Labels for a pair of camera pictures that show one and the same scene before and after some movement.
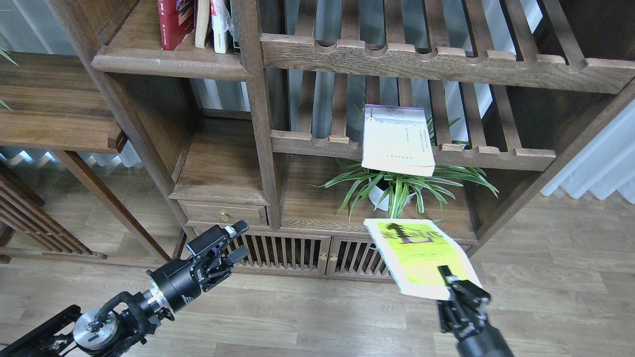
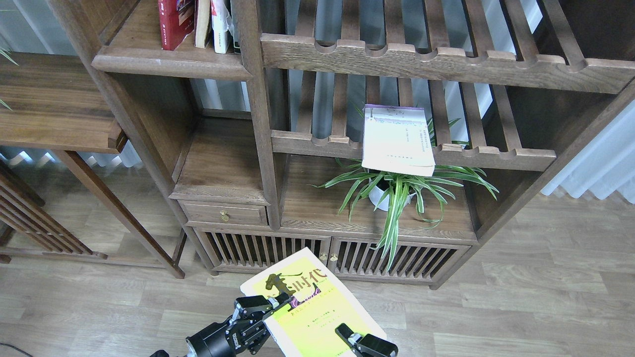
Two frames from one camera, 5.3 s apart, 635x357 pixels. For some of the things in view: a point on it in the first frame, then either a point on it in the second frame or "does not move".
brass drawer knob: x=222 y=215 does not move
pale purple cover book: x=397 y=139 does not move
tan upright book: x=202 y=17 does not move
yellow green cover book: x=415 y=249 -> x=305 y=327
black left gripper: x=180 y=280 -> x=246 y=331
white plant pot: x=374 y=192 does not move
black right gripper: x=463 y=317 -> x=369 y=345
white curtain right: x=607 y=163 does not move
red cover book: x=176 y=21 does not move
